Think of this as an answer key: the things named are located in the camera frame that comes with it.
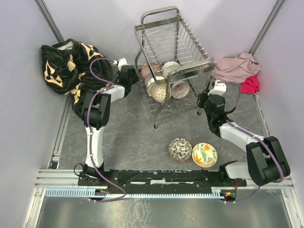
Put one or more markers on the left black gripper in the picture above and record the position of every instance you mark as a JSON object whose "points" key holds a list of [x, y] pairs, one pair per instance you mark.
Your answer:
{"points": [[136, 78]]}

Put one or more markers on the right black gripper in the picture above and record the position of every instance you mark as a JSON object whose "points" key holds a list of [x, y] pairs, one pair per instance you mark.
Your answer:
{"points": [[203, 96]]}

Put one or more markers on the white scalloped bowl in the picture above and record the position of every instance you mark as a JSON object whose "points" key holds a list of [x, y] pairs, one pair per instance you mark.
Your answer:
{"points": [[149, 82]]}

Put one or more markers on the blue triangle patterned bowl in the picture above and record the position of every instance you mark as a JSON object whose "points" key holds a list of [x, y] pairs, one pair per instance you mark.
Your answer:
{"points": [[179, 76]]}

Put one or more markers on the brown cross patterned bowl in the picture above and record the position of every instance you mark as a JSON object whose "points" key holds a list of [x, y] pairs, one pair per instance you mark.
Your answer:
{"points": [[159, 92]]}

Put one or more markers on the stainless steel dish rack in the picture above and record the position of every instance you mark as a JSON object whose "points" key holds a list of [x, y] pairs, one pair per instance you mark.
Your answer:
{"points": [[178, 71]]}

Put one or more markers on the plain white bowl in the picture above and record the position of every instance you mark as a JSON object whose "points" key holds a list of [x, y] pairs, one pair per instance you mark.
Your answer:
{"points": [[169, 66]]}

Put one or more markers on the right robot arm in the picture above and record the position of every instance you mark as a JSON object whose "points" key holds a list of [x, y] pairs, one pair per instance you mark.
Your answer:
{"points": [[266, 161]]}

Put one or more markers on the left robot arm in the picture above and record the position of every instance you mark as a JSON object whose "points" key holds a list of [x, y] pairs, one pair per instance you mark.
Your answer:
{"points": [[95, 114]]}

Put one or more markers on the dusty pink cloth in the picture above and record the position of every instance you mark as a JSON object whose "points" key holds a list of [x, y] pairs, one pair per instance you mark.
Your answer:
{"points": [[236, 69]]}

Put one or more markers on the magenta cloth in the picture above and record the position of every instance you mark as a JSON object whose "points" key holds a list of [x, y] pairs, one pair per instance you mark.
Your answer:
{"points": [[250, 85]]}

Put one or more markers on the black leaf patterned bowl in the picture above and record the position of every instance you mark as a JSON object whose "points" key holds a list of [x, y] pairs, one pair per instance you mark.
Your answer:
{"points": [[180, 149]]}

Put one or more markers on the yellow floral bowl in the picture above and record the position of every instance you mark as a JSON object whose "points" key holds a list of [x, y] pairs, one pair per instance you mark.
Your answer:
{"points": [[204, 155]]}

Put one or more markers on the black and cream blanket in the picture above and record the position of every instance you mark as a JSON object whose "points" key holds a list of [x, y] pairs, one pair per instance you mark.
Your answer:
{"points": [[72, 68]]}

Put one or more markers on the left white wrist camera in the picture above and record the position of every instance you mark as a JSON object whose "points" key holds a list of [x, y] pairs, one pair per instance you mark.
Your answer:
{"points": [[117, 64]]}

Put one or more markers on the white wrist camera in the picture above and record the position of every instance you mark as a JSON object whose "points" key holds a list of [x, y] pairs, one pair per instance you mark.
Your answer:
{"points": [[219, 88], [117, 64]]}

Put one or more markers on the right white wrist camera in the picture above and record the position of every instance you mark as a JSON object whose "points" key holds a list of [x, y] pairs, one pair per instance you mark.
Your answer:
{"points": [[219, 88]]}

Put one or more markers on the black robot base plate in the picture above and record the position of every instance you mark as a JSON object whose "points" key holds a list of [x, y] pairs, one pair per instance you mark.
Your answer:
{"points": [[130, 181]]}

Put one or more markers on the aluminium frame rail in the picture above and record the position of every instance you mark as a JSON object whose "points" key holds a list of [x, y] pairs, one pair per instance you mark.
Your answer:
{"points": [[272, 206]]}

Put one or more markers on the light blue cable duct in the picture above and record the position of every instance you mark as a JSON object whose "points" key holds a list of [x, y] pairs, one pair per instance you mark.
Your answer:
{"points": [[92, 193]]}

